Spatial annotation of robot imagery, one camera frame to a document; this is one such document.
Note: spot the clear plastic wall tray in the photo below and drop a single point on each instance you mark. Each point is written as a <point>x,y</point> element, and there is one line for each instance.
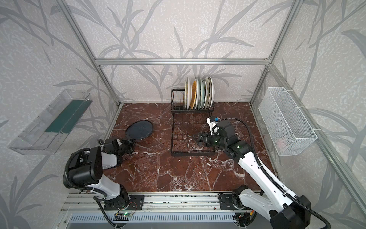
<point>49,130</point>

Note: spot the dark blue plate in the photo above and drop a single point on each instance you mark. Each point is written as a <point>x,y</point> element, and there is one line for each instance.
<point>139,130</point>

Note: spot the sunburst plate teal rim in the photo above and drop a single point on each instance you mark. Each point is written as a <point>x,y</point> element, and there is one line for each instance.
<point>210,89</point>

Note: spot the orange woven round plate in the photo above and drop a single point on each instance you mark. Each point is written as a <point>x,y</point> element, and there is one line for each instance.
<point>193,94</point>

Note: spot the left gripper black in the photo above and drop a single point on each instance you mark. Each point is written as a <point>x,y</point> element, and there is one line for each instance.
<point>129,142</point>

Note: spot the white wire mesh basket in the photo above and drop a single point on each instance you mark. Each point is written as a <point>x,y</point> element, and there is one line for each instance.
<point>290,131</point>

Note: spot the cream plate with plum blossoms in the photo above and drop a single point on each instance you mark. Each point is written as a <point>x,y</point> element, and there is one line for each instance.
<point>212,92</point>

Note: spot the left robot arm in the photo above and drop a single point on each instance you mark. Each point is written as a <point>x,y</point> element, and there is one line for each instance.
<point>84,169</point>

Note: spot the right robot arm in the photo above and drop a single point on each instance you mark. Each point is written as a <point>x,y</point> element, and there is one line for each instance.
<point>281,206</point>

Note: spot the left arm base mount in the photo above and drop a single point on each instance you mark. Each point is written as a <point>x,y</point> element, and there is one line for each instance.
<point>134,202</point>

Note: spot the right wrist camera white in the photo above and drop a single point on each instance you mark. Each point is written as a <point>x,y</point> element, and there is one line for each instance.
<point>212,122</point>

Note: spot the white plate dark green rim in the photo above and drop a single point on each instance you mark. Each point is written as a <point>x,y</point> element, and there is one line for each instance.
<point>189,93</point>

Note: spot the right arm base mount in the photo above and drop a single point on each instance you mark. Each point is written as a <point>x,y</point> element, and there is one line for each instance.
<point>232,201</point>

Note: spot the white plate cloud emblem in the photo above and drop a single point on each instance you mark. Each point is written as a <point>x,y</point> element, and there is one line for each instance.
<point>198,92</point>

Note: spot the light green flower plate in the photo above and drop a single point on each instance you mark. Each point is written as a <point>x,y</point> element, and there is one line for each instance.
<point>202,102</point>

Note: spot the aluminium front rail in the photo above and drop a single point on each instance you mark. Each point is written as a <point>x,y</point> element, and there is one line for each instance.
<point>154,202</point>

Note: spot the yellow-green round plate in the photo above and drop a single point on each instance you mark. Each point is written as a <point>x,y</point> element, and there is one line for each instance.
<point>186,95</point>

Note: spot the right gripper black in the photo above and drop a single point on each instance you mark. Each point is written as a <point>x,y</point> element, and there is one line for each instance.
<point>207,136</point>

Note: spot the black wire dish rack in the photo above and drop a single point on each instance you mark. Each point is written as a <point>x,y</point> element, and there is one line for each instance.
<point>185,124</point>

